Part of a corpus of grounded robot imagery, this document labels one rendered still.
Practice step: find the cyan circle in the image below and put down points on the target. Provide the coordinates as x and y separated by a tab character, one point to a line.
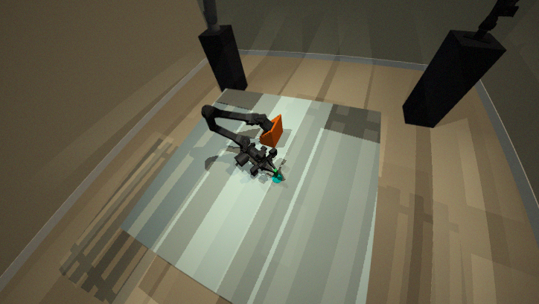
277	179

